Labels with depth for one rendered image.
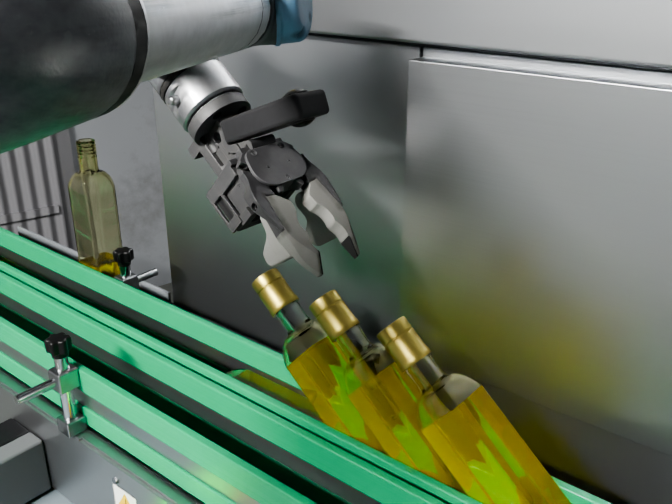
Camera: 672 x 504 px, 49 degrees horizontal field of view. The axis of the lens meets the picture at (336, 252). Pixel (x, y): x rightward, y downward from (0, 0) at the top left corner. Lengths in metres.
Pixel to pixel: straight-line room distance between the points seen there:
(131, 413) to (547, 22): 0.59
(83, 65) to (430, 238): 0.52
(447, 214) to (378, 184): 0.12
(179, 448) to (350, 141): 0.40
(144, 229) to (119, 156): 0.34
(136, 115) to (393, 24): 2.41
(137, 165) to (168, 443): 2.43
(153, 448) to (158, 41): 0.53
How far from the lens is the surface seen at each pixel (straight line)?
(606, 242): 0.72
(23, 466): 1.06
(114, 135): 3.13
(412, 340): 0.71
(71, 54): 0.37
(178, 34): 0.48
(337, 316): 0.75
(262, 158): 0.75
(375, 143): 0.86
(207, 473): 0.81
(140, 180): 3.21
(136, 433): 0.89
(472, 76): 0.74
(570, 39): 0.71
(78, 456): 0.99
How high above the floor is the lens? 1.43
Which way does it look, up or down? 23 degrees down
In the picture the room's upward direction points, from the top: straight up
